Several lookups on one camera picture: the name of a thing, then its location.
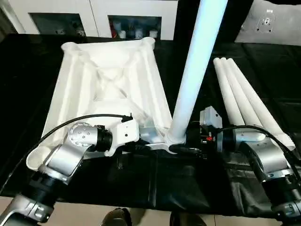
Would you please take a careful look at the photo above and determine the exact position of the white cabinet with glass doors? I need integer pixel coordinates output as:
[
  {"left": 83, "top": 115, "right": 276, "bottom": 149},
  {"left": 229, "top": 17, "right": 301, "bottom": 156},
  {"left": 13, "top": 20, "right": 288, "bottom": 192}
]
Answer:
[{"left": 7, "top": 0, "right": 178, "bottom": 40}]

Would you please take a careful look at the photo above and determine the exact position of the white panel with round mount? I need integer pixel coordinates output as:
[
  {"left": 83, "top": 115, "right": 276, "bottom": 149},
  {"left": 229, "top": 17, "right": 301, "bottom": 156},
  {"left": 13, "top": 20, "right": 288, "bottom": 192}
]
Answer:
[{"left": 235, "top": 0, "right": 301, "bottom": 45}]

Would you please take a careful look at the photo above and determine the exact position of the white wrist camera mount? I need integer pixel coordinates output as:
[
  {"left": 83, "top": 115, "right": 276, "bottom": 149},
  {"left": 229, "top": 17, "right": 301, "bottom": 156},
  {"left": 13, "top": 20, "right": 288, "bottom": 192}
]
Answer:
[
  {"left": 105, "top": 117, "right": 140, "bottom": 158},
  {"left": 199, "top": 106, "right": 223, "bottom": 129}
]

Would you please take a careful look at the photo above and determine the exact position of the white plastic table top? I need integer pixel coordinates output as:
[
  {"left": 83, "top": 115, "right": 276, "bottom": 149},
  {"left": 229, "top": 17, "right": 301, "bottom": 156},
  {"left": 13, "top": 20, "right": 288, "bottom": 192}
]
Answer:
[{"left": 25, "top": 37, "right": 189, "bottom": 170}]

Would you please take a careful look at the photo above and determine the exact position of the grey curtain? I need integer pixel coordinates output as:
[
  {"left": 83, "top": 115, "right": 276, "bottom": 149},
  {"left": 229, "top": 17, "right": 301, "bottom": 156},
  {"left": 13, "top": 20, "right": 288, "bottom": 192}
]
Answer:
[{"left": 0, "top": 4, "right": 19, "bottom": 40}]

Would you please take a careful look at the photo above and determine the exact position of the dark left robot foot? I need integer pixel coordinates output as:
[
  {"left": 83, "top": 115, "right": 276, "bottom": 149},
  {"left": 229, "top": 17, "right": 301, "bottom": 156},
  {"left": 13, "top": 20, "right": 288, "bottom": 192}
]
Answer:
[{"left": 103, "top": 208, "right": 131, "bottom": 226}]

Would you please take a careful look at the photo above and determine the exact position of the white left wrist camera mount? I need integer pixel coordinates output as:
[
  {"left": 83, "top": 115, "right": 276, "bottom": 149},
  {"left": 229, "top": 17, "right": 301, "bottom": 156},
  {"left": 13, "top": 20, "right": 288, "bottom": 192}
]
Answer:
[{"left": 105, "top": 117, "right": 140, "bottom": 158}]

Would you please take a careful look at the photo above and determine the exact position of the glossy black box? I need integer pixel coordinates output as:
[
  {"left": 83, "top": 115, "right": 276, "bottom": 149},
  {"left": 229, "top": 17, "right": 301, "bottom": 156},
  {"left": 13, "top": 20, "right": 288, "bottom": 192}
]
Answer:
[{"left": 174, "top": 0, "right": 253, "bottom": 43}]

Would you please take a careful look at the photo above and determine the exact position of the white plastic table leg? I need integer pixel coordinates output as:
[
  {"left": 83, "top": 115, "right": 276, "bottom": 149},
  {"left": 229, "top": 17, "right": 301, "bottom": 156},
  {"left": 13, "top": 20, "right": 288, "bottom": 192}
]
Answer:
[
  {"left": 164, "top": 0, "right": 229, "bottom": 145},
  {"left": 226, "top": 58, "right": 296, "bottom": 153},
  {"left": 213, "top": 58, "right": 245, "bottom": 126},
  {"left": 220, "top": 58, "right": 262, "bottom": 127}
]

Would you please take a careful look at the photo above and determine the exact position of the black table mat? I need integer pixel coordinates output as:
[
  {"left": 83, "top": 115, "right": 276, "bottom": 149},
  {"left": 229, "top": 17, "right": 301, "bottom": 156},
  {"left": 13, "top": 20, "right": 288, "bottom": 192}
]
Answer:
[{"left": 0, "top": 32, "right": 301, "bottom": 217}]

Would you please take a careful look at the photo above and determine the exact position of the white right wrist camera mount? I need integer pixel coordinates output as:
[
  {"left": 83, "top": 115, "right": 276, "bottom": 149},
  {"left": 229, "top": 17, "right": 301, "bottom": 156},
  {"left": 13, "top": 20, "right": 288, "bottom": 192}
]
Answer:
[{"left": 199, "top": 106, "right": 223, "bottom": 129}]

